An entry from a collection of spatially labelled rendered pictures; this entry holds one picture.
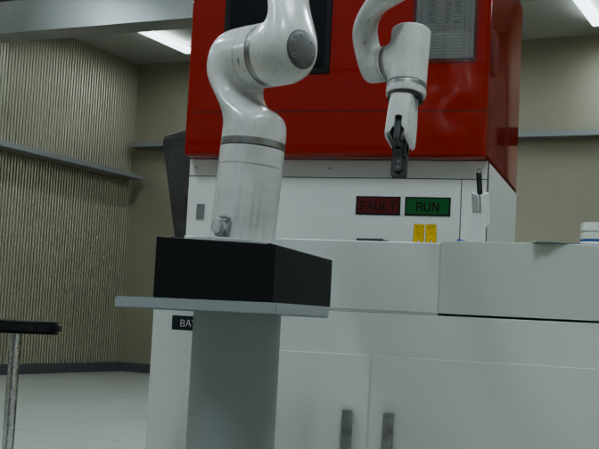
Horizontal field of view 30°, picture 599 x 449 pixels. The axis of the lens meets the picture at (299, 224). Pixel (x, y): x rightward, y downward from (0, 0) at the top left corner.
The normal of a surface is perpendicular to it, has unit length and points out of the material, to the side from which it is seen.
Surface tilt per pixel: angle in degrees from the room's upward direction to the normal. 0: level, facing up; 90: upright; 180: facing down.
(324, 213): 90
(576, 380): 90
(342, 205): 90
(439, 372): 90
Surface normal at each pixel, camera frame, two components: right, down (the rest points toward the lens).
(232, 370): 0.01, -0.08
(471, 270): -0.29, -0.10
